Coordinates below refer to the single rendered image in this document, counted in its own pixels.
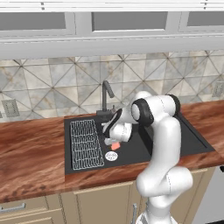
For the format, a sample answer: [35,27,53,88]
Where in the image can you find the black kitchen sink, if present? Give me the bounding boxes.
[63,111,216,176]

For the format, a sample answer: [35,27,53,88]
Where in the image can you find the silver drawer handle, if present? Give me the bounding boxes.
[0,202,27,214]

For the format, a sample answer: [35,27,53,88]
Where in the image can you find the glass-front wall cupboard door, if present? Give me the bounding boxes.
[74,10,179,38]
[178,10,224,33]
[0,11,76,39]

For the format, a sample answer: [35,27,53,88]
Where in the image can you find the white wire sink rack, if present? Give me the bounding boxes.
[69,118,105,171]

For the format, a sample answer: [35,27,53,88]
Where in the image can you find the silver cupboard door handle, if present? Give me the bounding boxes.
[131,203,138,224]

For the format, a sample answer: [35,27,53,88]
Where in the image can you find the beige drawer front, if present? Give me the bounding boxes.
[0,193,63,224]

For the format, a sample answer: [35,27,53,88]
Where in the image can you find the grey wall socket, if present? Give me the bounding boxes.
[212,80,224,98]
[1,98,21,118]

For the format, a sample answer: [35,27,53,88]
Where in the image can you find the grey dishwasher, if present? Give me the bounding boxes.
[199,165,224,224]

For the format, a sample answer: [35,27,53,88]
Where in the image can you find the dark grey tap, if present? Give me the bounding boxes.
[95,80,123,118]

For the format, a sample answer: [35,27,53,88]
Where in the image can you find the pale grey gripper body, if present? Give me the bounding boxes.
[103,136,117,146]

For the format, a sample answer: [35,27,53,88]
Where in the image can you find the round silver sink drain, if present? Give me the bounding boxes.
[104,150,119,162]

